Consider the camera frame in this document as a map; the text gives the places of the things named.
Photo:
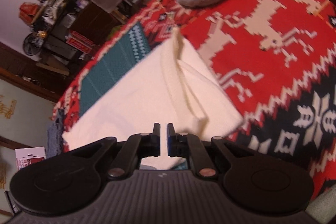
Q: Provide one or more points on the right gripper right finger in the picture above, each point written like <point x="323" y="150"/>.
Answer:
<point x="191" y="148"/>

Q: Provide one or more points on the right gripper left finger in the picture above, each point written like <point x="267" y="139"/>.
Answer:
<point x="136" y="148"/>

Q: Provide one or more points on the white knit vest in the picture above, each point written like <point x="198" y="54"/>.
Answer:
<point x="170" y="85"/>

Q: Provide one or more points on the folded blue jeans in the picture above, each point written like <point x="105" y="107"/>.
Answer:
<point x="54" y="135"/>

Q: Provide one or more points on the green cutting mat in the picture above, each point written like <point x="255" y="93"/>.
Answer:
<point x="121" y="58"/>

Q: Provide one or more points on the red couplet boxes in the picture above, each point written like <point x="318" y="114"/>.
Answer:
<point x="79" y="42"/>

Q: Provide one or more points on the red patterned blanket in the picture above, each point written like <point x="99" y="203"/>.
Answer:
<point x="275" y="59"/>

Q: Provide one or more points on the cluttered dark shelf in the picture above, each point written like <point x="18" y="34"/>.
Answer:
<point x="52" y="20"/>

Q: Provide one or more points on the black fan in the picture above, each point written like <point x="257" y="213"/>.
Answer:
<point x="32" y="45"/>

